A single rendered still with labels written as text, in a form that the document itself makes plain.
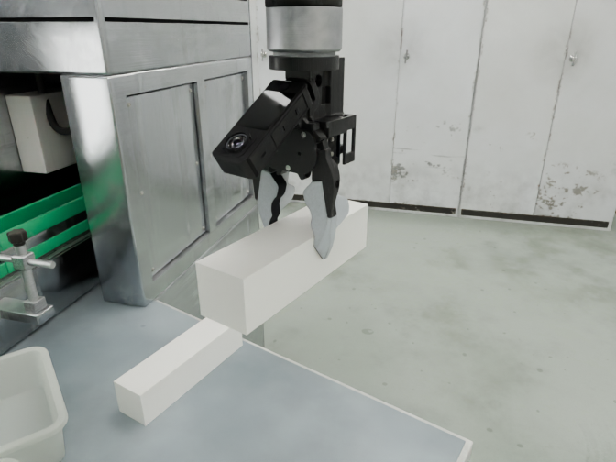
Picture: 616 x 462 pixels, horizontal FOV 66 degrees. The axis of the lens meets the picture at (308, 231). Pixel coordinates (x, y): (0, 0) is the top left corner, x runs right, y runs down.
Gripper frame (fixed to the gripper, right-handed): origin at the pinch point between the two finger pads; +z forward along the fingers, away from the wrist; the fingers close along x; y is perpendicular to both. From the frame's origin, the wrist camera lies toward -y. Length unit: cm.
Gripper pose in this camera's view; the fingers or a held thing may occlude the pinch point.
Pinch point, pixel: (293, 243)
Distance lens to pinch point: 53.8
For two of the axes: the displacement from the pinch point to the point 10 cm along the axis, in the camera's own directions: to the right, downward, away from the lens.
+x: -8.3, -2.2, 5.2
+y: 5.6, -3.2, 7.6
